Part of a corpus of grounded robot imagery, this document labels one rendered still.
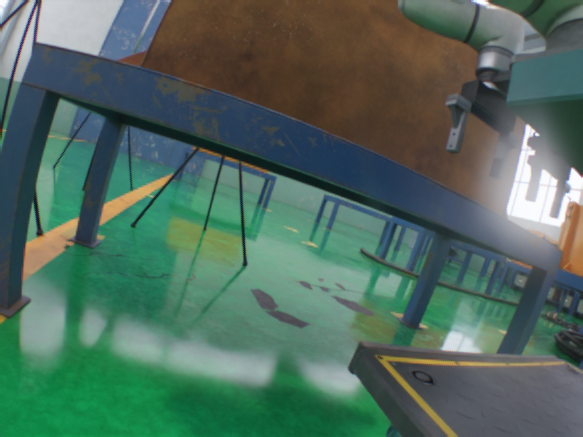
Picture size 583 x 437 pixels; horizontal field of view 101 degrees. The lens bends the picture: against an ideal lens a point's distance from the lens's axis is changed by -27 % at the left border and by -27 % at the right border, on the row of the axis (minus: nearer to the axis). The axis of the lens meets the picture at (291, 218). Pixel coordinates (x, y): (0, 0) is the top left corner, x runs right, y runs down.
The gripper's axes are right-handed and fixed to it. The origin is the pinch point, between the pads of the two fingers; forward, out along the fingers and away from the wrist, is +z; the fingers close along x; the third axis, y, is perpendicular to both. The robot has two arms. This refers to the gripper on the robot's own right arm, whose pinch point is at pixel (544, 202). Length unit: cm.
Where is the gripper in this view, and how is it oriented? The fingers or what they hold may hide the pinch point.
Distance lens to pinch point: 89.2
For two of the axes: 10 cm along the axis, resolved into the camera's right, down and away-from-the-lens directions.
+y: 2.4, 1.7, -9.6
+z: -3.2, 9.4, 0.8
